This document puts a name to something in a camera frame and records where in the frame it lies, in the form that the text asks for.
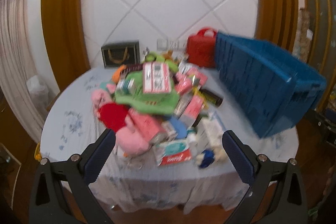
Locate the red teal medicine pouch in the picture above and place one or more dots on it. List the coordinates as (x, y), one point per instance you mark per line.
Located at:
(172, 152)

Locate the white green patch box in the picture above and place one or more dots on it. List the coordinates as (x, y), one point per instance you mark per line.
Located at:
(209, 132)

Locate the pink flower tissue pack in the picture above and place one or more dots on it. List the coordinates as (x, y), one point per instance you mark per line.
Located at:
(192, 111)

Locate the black gift box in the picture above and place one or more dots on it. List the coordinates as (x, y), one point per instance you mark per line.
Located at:
(121, 53)

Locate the pink tissue pack left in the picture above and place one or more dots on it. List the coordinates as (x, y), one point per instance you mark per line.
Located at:
(150, 129)

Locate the green frog plush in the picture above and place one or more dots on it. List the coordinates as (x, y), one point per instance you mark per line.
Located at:
(162, 58)

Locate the white blue plush toy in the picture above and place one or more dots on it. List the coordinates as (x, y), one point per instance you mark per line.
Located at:
(210, 156)

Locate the barcoded pink tissue pack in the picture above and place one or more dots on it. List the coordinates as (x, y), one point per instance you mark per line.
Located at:
(156, 78)

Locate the orange plush toy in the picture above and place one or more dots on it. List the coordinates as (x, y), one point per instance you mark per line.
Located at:
(117, 73)

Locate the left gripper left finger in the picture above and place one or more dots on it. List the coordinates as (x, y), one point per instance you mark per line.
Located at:
(48, 203)

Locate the wall power socket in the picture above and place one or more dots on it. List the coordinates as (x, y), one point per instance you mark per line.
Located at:
(171, 44)

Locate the pink pig plush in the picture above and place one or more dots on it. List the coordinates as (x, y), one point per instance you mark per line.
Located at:
(116, 118)

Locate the white curtain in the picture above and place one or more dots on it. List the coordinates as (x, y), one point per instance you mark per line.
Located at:
(17, 67)

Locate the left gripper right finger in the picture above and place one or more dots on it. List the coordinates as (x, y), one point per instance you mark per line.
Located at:
(288, 204)

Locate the green plush towel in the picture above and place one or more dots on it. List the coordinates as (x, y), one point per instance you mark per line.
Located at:
(155, 104)

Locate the pink tissue pack far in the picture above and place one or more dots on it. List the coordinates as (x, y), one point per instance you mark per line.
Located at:
(199, 75)

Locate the blue plastic crate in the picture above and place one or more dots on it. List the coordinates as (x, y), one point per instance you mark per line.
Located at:
(273, 88)

